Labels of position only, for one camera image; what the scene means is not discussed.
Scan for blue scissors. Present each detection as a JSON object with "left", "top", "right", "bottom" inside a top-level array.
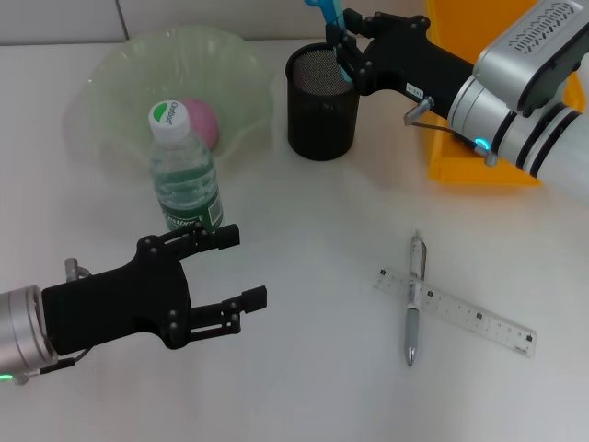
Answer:
[{"left": 304, "top": 0, "right": 355, "bottom": 85}]

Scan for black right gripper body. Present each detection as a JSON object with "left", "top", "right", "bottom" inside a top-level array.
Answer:
[{"left": 356, "top": 17, "right": 475, "bottom": 120}]

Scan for green wavy glass plate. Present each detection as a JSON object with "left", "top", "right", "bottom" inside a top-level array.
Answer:
[{"left": 64, "top": 25, "right": 276, "bottom": 171}]

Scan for grey retractable pen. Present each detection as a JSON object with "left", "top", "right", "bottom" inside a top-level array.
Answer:
[{"left": 404, "top": 228, "right": 428, "bottom": 368}]

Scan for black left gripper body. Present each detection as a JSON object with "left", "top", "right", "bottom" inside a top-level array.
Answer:
[{"left": 40, "top": 235, "right": 192, "bottom": 356}]

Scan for clear green-label water bottle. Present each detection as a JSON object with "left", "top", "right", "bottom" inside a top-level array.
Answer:
[{"left": 146, "top": 99, "right": 226, "bottom": 237}]

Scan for black mesh pen cup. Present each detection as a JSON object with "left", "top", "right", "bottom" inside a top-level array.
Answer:
[{"left": 284, "top": 41, "right": 361, "bottom": 161}]

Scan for left gripper cable with connector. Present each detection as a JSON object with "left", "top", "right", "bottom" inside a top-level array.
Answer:
[{"left": 64, "top": 257, "right": 92, "bottom": 282}]

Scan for right gripper cable with connectors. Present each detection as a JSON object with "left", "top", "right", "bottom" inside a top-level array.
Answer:
[{"left": 403, "top": 96, "right": 501, "bottom": 168}]

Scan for yellow plastic storage bin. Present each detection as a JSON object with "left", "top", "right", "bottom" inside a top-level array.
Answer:
[{"left": 425, "top": 0, "right": 588, "bottom": 186}]

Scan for pink peach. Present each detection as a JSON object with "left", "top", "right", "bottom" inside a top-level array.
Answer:
[{"left": 179, "top": 96, "right": 220, "bottom": 151}]

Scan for transparent plastic ruler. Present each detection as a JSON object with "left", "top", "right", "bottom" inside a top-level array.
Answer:
[{"left": 372, "top": 264, "right": 538, "bottom": 359}]

